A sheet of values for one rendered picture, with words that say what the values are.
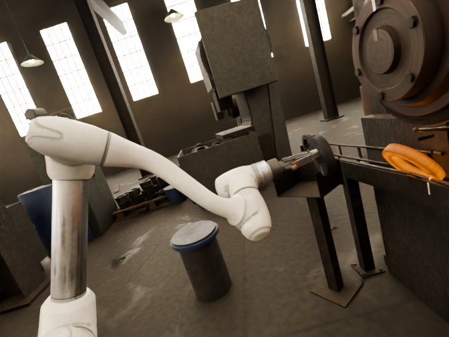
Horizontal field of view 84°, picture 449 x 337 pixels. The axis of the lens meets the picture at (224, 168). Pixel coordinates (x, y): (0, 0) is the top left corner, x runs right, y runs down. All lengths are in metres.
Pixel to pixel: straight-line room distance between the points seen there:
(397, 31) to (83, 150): 0.84
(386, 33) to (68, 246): 1.07
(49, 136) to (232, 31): 2.94
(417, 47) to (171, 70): 10.46
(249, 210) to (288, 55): 10.78
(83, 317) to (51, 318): 0.09
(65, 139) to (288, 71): 10.82
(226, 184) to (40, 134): 0.56
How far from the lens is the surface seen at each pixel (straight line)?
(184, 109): 10.78
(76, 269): 0.96
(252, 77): 3.39
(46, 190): 3.68
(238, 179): 0.89
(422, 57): 0.76
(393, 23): 0.84
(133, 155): 0.76
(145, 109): 11.06
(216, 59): 3.33
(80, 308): 0.99
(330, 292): 1.62
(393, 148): 0.98
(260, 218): 0.79
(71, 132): 0.74
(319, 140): 0.96
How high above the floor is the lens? 1.09
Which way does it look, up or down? 12 degrees down
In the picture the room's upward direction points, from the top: 17 degrees counter-clockwise
